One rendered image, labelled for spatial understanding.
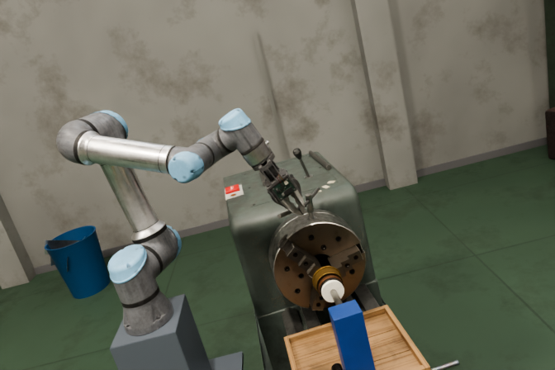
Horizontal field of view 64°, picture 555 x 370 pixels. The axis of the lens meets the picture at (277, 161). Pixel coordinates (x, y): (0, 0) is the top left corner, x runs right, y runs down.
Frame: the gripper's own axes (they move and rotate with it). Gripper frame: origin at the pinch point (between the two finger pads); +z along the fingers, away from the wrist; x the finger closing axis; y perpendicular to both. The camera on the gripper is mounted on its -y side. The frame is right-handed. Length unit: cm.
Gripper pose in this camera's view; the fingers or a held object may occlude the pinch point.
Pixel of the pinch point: (300, 210)
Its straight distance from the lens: 130.2
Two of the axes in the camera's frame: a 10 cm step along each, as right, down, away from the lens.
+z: 5.6, 7.7, 2.9
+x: 8.1, -5.8, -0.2
